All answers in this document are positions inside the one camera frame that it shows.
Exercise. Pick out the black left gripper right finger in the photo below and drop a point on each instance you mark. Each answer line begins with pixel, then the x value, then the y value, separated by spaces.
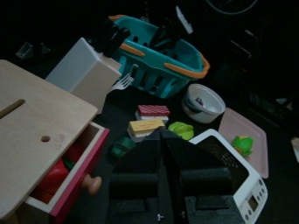
pixel 205 186

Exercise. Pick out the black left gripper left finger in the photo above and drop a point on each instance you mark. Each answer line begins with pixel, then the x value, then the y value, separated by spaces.
pixel 136 180

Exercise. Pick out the red box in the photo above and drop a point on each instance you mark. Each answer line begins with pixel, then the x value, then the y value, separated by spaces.
pixel 78 175

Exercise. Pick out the light wooden drawer cabinet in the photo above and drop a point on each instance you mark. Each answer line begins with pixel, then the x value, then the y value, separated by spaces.
pixel 34 122

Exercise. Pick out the dark green toy food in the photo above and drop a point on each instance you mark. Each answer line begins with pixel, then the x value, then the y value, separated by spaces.
pixel 121 147

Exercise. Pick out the white and black toy appliance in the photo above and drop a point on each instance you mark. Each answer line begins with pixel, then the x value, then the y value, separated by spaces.
pixel 252 198

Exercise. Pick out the yellow toy cake slice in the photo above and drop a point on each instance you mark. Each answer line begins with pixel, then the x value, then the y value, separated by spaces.
pixel 144 127

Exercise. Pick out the lime green toy food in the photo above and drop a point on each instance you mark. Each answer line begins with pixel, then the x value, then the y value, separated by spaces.
pixel 180 129

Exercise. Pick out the red toy vegetable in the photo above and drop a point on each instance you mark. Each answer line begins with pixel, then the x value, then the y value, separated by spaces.
pixel 53 178

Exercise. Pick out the white plastic fork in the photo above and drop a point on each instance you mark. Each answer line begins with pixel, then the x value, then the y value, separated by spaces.
pixel 122 83

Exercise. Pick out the pink plastic tray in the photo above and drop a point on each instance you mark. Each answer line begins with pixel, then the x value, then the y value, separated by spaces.
pixel 237 125

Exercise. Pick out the white bowl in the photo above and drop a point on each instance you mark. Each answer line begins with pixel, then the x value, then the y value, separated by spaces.
pixel 197 116

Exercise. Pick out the red striped toy cake slice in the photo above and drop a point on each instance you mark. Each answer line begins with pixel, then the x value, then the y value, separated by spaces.
pixel 153 110

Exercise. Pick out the light wooden knife block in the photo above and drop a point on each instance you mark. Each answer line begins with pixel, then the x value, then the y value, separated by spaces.
pixel 85 73

